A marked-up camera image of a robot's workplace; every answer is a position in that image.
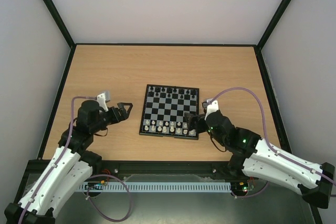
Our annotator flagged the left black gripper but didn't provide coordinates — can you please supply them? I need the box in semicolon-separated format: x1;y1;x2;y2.
92;102;134;133

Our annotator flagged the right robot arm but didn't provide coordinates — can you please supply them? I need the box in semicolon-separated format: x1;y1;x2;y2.
184;110;335;209

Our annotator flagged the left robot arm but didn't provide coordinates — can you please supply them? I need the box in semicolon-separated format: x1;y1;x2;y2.
4;94;133;223

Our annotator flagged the black white chessboard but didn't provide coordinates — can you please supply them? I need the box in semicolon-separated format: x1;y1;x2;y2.
139;84;199;140

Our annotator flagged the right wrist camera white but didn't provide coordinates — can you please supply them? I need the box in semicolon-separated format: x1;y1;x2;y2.
202;99;219;119

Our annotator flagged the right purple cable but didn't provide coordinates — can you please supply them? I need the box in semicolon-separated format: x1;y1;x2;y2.
209;87;336;199

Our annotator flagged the purple cable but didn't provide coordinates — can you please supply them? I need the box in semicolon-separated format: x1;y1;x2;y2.
209;87;336;199
19;95;134;224

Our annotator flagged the black aluminium frame rail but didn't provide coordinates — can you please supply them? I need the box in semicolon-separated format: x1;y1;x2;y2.
99;160;249;182

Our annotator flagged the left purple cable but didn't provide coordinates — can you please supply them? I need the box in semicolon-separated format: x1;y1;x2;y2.
19;95;134;224

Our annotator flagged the light blue cable duct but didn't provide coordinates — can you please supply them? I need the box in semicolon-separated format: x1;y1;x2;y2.
75;182;232;193

